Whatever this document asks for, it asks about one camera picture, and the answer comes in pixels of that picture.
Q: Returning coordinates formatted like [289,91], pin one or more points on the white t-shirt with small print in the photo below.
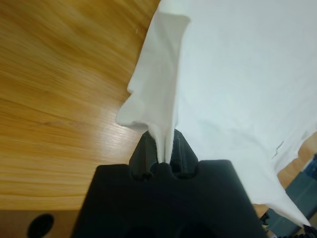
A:
[235,74]

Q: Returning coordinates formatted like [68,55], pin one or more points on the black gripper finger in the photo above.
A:
[307,231]
[143,158]
[184,158]

